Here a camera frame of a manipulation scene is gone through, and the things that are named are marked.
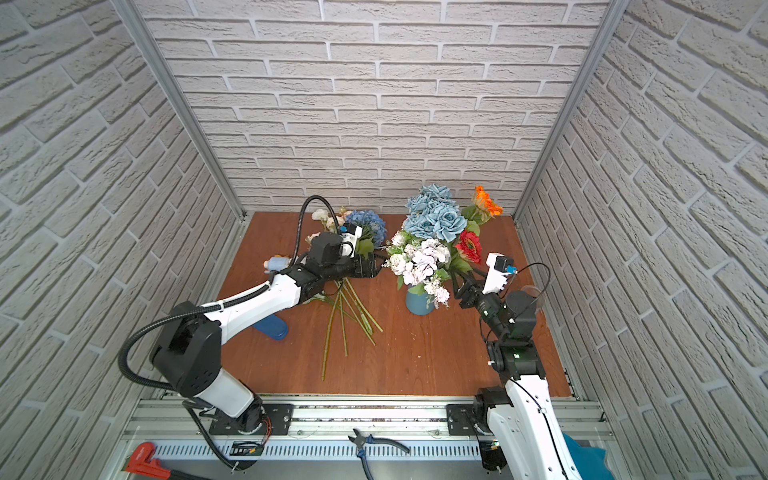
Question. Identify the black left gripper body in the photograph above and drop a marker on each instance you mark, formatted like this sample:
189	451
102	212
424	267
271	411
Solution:
356	266

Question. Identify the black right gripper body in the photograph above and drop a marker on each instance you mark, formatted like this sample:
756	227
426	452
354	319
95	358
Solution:
477	300

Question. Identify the dark blue hydrangea flower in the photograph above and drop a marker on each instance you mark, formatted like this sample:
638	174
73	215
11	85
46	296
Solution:
374	227

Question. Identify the red carnation flower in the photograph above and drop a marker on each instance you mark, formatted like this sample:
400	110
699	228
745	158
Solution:
466	253

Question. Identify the teal ceramic vase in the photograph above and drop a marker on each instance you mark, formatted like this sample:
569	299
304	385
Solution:
418	301

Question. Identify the pink white mixed bouquet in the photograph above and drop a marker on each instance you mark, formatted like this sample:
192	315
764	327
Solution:
421	265

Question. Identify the light blue rose bouquet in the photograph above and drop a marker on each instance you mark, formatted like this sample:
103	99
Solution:
434	214

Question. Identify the orange gerbera flower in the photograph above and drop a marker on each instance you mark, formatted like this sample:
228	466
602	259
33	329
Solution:
483	208

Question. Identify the clear glass vase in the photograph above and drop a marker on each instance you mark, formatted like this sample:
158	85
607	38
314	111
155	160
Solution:
534	294

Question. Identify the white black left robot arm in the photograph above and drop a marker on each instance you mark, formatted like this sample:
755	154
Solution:
188	350

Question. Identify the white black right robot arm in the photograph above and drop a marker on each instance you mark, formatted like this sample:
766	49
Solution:
519	414

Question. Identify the dark blue lying vase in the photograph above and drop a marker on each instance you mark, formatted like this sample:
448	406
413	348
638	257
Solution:
273	327

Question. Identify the cream white flower stem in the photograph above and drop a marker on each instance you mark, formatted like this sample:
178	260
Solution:
321	215

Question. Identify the light blue small bottle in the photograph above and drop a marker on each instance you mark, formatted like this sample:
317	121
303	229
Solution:
276	264

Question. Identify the white blue work glove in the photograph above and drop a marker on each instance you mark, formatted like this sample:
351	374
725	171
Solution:
590	462

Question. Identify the red clamp tool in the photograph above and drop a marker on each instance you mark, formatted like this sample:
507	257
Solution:
144	463

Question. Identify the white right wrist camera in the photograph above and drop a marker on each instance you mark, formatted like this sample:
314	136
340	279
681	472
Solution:
501	270

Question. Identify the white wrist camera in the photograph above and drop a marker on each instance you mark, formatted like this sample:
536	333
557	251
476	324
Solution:
501	270
351	235

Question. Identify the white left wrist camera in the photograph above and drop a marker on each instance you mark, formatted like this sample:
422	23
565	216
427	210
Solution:
351	235

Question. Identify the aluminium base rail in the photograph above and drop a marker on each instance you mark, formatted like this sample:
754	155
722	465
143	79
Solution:
315	428

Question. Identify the aluminium right corner post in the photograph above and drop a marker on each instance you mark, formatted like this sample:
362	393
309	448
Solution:
592	58

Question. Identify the aluminium corner post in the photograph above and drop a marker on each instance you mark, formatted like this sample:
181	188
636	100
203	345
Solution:
147	45
592	58

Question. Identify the aluminium left corner post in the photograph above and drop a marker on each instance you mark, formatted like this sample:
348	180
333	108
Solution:
147	45

